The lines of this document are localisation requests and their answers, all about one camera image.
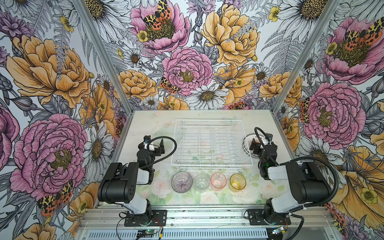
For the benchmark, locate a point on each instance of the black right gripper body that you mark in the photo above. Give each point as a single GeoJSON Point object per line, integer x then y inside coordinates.
{"type": "Point", "coordinates": [258, 151]}

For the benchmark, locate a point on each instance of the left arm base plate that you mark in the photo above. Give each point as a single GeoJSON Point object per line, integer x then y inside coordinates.
{"type": "Point", "coordinates": [156, 217]}

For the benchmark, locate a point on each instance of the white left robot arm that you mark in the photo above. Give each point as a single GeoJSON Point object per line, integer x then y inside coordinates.
{"type": "Point", "coordinates": [121, 180]}

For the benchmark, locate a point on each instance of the green circuit board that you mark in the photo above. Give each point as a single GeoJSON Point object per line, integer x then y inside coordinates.
{"type": "Point", "coordinates": [149, 234]}

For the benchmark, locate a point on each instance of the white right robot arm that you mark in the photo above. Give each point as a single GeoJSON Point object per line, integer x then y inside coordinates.
{"type": "Point", "coordinates": [308, 186]}

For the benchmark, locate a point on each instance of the aluminium corner post left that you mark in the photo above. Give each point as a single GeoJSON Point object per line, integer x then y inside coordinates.
{"type": "Point", "coordinates": [96, 39]}

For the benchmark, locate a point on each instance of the white upturned ceramic bowl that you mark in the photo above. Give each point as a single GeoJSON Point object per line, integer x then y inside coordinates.
{"type": "Point", "coordinates": [182, 182]}

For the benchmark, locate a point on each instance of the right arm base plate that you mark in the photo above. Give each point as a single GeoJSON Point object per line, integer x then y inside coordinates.
{"type": "Point", "coordinates": [258, 217]}

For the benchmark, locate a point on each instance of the yellow plastic cup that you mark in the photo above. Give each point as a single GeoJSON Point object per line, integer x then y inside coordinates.
{"type": "Point", "coordinates": [237, 182]}

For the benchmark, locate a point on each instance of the orange sunburst plate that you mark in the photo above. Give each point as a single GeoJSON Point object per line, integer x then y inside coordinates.
{"type": "Point", "coordinates": [249, 141]}

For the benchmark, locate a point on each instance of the aluminium front rail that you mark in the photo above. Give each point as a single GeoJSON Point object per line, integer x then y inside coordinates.
{"type": "Point", "coordinates": [186, 223]}

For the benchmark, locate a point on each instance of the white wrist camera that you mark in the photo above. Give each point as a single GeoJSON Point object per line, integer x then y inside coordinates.
{"type": "Point", "coordinates": [147, 144]}
{"type": "Point", "coordinates": [268, 138]}

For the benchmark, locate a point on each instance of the clear plastic cup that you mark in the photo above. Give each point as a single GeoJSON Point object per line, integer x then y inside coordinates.
{"type": "Point", "coordinates": [202, 181]}

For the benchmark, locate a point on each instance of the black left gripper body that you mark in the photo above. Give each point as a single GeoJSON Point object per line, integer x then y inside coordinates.
{"type": "Point", "coordinates": [157, 152]}

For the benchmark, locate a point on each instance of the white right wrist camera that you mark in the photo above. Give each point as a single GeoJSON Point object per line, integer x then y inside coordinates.
{"type": "Point", "coordinates": [268, 138]}

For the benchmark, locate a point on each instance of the white wire dish rack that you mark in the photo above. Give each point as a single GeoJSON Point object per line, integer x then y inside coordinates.
{"type": "Point", "coordinates": [211, 144]}

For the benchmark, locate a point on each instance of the aluminium corner post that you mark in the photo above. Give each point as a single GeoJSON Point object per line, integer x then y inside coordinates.
{"type": "Point", "coordinates": [96, 39]}
{"type": "Point", "coordinates": [323, 22]}

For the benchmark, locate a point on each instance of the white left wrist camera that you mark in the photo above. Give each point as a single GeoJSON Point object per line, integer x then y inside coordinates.
{"type": "Point", "coordinates": [147, 144]}

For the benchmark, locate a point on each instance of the aluminium corner post right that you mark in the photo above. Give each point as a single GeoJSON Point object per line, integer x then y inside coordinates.
{"type": "Point", "coordinates": [323, 22]}

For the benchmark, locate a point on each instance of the pink plastic cup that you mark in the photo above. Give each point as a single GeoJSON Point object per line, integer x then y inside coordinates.
{"type": "Point", "coordinates": [218, 181]}

